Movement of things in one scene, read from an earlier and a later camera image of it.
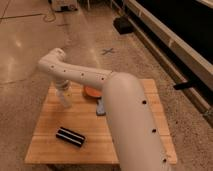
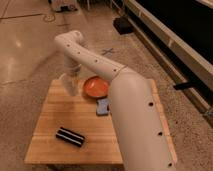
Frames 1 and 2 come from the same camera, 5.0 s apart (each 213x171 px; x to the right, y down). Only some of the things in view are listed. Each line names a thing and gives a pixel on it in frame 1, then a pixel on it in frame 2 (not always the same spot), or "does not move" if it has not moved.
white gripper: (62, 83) → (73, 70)
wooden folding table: (98, 153) does not move
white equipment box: (64, 5) does not move
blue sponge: (100, 107) does not move
